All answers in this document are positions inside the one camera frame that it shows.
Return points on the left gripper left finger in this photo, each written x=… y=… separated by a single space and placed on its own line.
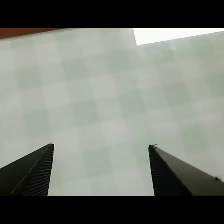
x=33 y=174

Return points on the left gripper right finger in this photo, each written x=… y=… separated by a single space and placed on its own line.
x=176 y=176

